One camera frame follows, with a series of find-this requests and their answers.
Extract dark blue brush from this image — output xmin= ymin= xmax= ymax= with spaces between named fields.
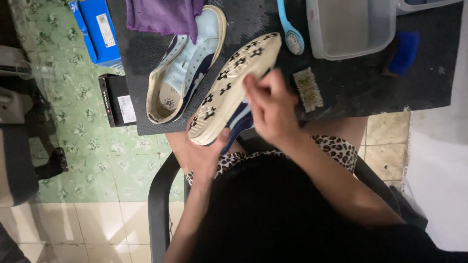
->
xmin=382 ymin=31 xmax=421 ymax=77

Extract black shoe box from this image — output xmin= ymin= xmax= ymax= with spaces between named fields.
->
xmin=98 ymin=73 xmax=137 ymax=128

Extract purple cloth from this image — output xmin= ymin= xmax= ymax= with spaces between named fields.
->
xmin=125 ymin=0 xmax=205 ymax=45

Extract light blue handled brush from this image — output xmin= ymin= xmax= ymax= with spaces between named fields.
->
xmin=277 ymin=0 xmax=305 ymax=56

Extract black rubber mat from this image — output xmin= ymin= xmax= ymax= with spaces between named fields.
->
xmin=106 ymin=0 xmax=465 ymax=136

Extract clear drinking glass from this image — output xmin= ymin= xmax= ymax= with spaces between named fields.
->
xmin=0 ymin=60 xmax=33 ymax=81

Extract clear plastic tub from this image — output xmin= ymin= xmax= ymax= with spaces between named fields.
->
xmin=306 ymin=0 xmax=398 ymax=61

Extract person's left hand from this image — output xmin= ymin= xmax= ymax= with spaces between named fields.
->
xmin=185 ymin=118 xmax=231 ymax=180

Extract leopard print shorts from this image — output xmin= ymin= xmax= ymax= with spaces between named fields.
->
xmin=185 ymin=135 xmax=359 ymax=187

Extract black chair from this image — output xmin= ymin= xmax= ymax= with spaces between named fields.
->
xmin=148 ymin=135 xmax=428 ymax=263

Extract blue shoe box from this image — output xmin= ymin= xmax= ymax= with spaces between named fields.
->
xmin=68 ymin=0 xmax=124 ymax=68

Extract light blue navy sneaker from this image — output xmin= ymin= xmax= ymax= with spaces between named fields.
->
xmin=146 ymin=5 xmax=227 ymax=125

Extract navy sneaker with cream sole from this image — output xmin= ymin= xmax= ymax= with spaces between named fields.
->
xmin=187 ymin=32 xmax=283 ymax=154

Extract white cloth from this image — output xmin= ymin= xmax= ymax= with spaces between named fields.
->
xmin=402 ymin=0 xmax=468 ymax=253

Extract person's right hand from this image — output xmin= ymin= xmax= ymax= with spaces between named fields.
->
xmin=243 ymin=68 xmax=305 ymax=147

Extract black shirt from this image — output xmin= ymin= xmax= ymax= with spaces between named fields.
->
xmin=190 ymin=155 xmax=468 ymax=263

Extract dark office chair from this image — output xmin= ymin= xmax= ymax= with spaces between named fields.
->
xmin=0 ymin=44 xmax=69 ymax=208

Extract wooden scrub brush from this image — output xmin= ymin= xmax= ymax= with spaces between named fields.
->
xmin=292 ymin=67 xmax=324 ymax=113

